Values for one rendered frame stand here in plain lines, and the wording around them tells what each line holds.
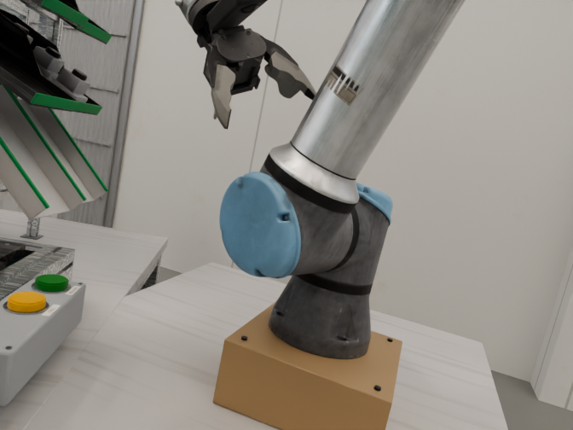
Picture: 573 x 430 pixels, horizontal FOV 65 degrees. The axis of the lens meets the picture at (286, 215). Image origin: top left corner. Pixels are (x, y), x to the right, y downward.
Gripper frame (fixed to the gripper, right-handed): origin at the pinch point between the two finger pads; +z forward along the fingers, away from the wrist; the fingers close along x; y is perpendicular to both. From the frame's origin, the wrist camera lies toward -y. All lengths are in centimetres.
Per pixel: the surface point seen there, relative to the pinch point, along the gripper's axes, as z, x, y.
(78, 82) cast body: -38, 16, 34
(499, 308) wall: 81, -196, 195
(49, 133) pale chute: -40, 24, 53
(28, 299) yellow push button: 8.5, 36.1, 10.6
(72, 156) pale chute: -33, 22, 53
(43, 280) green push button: 5.3, 34.4, 16.0
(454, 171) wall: -11, -205, 169
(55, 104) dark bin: -29.3, 22.7, 28.2
